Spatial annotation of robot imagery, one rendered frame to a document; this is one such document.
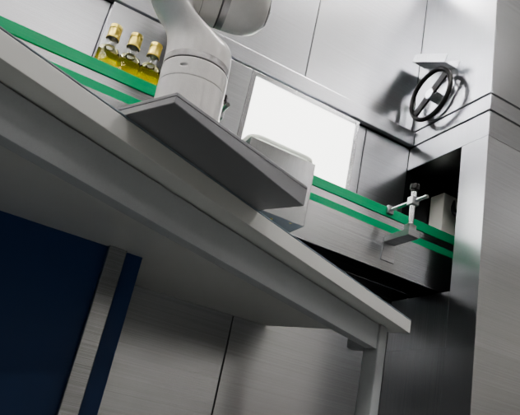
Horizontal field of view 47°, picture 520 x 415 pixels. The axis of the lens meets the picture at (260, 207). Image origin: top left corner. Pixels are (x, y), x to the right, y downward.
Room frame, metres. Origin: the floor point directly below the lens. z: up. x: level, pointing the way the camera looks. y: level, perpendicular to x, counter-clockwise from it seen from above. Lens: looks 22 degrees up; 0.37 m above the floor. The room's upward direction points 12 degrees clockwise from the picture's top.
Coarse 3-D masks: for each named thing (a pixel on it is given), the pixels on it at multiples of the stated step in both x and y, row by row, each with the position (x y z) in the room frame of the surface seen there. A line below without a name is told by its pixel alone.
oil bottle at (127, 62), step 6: (120, 54) 1.34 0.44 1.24; (126, 54) 1.34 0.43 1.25; (132, 54) 1.35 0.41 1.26; (120, 60) 1.34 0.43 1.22; (126, 60) 1.34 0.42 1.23; (132, 60) 1.35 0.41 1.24; (138, 60) 1.36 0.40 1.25; (120, 66) 1.34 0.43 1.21; (126, 66) 1.34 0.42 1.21; (132, 66) 1.35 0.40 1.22; (138, 66) 1.36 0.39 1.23; (132, 72) 1.35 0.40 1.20
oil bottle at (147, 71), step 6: (144, 66) 1.36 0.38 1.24; (150, 66) 1.37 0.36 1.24; (156, 66) 1.38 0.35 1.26; (138, 72) 1.36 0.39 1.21; (144, 72) 1.36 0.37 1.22; (150, 72) 1.37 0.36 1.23; (156, 72) 1.38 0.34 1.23; (144, 78) 1.36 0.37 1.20; (150, 78) 1.37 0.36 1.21; (156, 78) 1.38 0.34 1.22; (156, 84) 1.38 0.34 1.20
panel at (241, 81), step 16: (112, 16) 1.45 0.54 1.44; (128, 16) 1.47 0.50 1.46; (144, 16) 1.49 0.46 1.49; (128, 32) 1.48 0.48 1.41; (144, 32) 1.49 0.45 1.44; (160, 32) 1.51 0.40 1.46; (144, 48) 1.50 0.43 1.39; (160, 64) 1.52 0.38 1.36; (240, 64) 1.62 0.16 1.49; (240, 80) 1.63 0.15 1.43; (272, 80) 1.67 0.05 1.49; (240, 96) 1.63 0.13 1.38; (304, 96) 1.72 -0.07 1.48; (240, 112) 1.64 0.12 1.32; (336, 112) 1.77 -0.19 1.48; (240, 128) 1.64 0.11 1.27; (352, 144) 1.81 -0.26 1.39; (352, 160) 1.81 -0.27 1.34
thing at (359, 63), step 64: (0, 0) 1.37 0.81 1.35; (64, 0) 1.43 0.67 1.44; (128, 0) 1.47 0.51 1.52; (320, 0) 1.75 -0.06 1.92; (384, 0) 1.86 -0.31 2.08; (256, 64) 1.65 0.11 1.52; (320, 64) 1.77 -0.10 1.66; (384, 64) 1.87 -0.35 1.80; (384, 128) 1.86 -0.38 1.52; (384, 192) 1.91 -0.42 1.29; (448, 192) 2.03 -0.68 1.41
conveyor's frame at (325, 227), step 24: (312, 216) 1.56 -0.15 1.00; (336, 216) 1.59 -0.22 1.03; (312, 240) 1.56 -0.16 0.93; (336, 240) 1.59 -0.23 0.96; (360, 240) 1.63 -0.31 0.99; (336, 264) 1.73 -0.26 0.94; (360, 264) 1.77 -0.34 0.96; (384, 264) 1.67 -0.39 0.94; (408, 264) 1.70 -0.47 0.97; (432, 264) 1.74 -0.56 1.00; (408, 288) 1.85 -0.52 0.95; (432, 288) 1.74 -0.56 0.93
